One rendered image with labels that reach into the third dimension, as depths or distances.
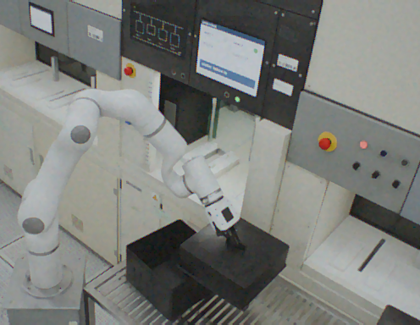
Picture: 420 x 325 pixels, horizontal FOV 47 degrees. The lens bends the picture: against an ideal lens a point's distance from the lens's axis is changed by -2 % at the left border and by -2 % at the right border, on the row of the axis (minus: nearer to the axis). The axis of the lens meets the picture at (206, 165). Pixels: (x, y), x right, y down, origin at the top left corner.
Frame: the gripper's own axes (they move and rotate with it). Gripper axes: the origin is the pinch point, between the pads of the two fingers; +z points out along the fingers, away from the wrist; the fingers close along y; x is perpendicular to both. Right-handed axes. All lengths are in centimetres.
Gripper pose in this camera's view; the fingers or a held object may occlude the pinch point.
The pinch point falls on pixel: (234, 239)
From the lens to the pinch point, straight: 174.3
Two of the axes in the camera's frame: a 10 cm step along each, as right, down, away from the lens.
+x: -6.2, 2.9, 7.3
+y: 6.2, -3.8, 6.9
